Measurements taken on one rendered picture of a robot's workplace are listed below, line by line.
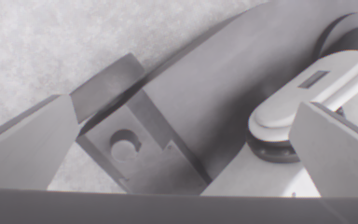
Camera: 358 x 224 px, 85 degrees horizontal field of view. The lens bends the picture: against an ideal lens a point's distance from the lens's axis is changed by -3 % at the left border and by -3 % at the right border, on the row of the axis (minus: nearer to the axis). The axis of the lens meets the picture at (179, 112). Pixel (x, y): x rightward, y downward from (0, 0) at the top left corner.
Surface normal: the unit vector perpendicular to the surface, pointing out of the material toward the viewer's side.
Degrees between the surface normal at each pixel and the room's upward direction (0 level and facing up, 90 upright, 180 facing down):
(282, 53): 0
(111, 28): 0
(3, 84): 0
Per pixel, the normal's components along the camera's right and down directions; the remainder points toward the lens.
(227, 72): 0.21, 0.24
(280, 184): -0.56, -0.76
